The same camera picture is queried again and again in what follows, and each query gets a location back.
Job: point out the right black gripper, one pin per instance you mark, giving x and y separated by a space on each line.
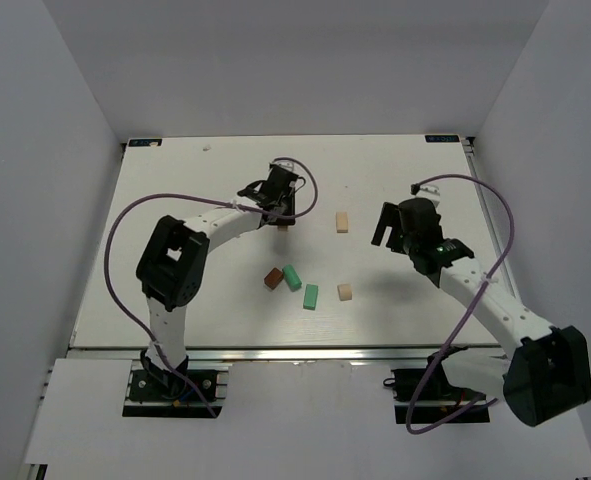
392 230

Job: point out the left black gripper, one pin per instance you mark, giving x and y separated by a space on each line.
285 209

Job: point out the brown wood block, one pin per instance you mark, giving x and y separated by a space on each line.
273 278

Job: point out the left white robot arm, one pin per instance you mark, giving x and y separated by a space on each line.
172 266

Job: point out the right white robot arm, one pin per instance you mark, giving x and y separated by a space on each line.
544 370

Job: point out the small light wood block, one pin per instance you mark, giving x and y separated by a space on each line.
345 292

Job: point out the green block upper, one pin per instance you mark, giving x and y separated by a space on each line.
291 277

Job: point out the green block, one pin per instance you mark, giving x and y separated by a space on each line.
291 277
310 298

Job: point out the green block lower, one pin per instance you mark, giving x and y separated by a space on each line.
310 298

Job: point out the right blue corner label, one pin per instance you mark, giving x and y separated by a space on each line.
442 138

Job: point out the blue corner label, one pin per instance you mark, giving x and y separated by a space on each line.
144 142
442 138

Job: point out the left blue corner label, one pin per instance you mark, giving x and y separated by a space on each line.
144 142

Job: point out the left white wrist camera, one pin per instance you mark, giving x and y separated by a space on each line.
284 162

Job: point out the aluminium frame rail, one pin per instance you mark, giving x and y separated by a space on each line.
500 225

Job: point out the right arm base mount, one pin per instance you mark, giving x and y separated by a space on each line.
437 400

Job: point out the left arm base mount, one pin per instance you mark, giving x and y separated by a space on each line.
145 397

